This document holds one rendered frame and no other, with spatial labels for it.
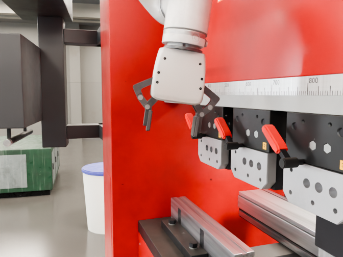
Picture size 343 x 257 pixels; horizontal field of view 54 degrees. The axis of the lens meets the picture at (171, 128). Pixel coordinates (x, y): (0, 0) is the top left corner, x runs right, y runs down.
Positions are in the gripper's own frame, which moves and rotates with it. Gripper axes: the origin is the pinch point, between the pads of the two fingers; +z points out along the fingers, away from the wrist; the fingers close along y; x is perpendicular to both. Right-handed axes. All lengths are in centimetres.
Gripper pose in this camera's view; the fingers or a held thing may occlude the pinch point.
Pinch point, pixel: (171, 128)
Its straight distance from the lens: 66.2
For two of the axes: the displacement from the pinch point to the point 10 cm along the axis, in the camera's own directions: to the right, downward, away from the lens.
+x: 1.0, 1.2, -9.9
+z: -1.4, 9.8, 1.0
